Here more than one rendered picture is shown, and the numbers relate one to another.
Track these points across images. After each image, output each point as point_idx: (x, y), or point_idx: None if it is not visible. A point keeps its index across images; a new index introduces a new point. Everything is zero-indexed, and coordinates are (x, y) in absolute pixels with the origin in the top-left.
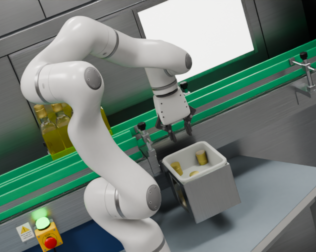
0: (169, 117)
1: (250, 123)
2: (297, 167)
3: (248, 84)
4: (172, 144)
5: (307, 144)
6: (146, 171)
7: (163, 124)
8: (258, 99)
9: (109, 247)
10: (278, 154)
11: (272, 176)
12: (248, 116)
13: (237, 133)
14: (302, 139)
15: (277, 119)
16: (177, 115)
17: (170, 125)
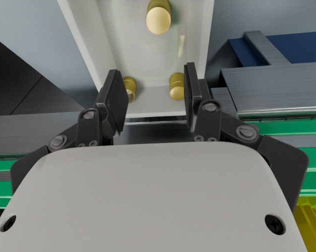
0: (208, 195)
1: (40, 124)
2: (26, 56)
3: None
4: (163, 136)
5: (39, 107)
6: (242, 93)
7: (257, 152)
8: (0, 151)
9: (302, 38)
10: (66, 107)
11: (60, 59)
12: (33, 133)
13: (64, 118)
14: (39, 112)
15: (7, 117)
16: (129, 177)
17: (202, 134)
